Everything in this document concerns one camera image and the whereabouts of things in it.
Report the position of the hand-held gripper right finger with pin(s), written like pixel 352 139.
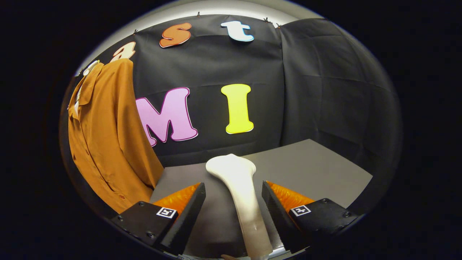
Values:
pixel 279 213

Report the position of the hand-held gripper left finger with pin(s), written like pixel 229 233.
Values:
pixel 187 213

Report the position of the orange button-up shirt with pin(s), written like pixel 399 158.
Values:
pixel 104 137

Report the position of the black backdrop cloth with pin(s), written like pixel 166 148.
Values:
pixel 317 90

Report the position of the white mannequin torso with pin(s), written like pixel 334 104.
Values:
pixel 90 67

